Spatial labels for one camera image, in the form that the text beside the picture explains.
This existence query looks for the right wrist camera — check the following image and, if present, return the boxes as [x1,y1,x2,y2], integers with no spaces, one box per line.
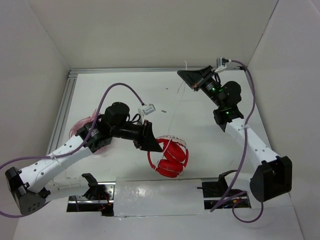
[214,57,232,74]

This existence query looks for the aluminium frame rail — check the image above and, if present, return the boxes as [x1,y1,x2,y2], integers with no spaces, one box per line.
[48,69,239,152]

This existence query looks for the pink headphones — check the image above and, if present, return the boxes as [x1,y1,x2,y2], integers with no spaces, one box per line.
[68,108,113,155]

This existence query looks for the red headphones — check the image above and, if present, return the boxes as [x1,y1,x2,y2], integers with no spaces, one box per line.
[147,135,189,179]

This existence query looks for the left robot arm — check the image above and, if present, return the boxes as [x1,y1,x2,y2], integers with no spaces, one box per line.
[5,102,162,216]

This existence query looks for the white headphone cable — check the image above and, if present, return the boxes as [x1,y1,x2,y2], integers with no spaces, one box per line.
[153,60,189,173]

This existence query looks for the purple camera cable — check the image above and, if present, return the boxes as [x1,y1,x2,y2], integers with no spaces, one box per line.
[211,59,265,223]
[0,82,145,218]

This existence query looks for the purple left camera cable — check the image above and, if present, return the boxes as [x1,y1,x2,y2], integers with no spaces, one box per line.
[0,82,145,218]

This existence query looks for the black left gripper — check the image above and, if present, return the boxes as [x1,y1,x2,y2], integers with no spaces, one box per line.
[111,118,163,152]

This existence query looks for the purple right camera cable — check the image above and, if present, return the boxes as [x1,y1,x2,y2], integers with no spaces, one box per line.
[211,59,265,223]

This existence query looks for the white taped cover plate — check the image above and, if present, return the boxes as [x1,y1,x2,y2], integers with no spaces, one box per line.
[113,179,205,217]

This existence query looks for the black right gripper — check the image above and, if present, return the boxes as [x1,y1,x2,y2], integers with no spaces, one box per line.
[177,65,225,108]

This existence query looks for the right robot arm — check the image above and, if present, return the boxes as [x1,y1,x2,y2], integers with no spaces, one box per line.
[177,66,293,203]

